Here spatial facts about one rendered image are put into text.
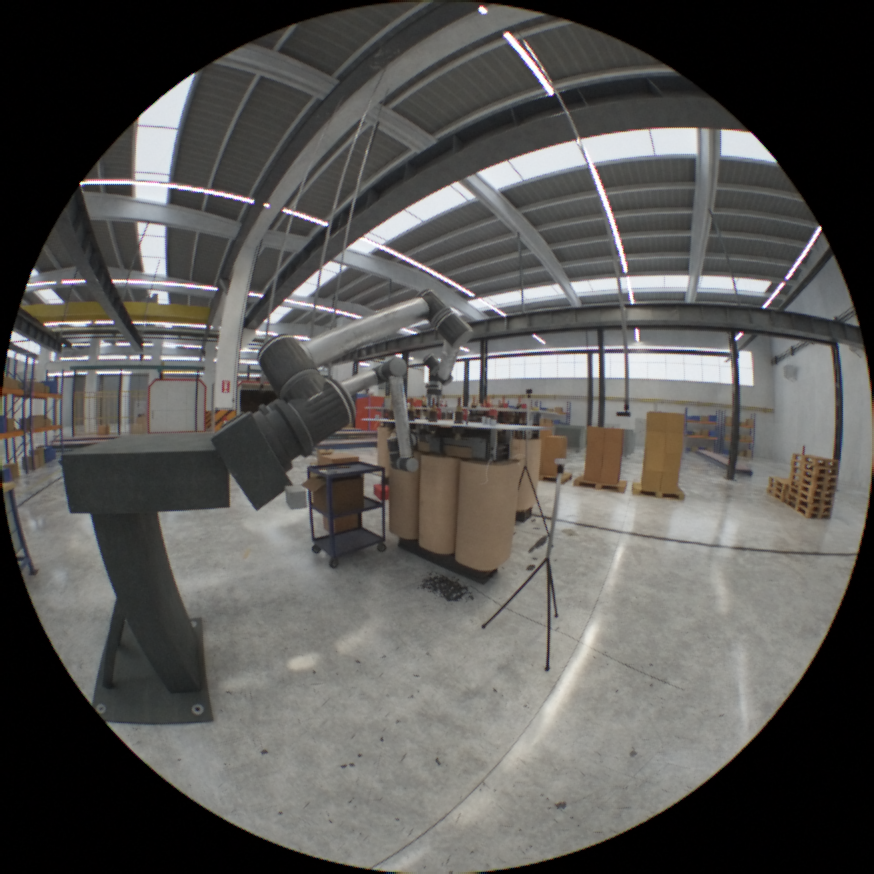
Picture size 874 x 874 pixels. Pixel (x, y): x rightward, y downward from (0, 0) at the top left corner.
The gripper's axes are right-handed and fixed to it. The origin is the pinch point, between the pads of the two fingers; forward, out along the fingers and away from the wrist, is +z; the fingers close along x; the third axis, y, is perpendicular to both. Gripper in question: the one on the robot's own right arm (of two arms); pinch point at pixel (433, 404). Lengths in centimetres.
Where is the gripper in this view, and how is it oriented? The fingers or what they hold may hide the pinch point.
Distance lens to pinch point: 241.5
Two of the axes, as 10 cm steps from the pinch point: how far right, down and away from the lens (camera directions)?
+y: 7.2, 0.8, -6.9
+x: 7.0, -0.3, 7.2
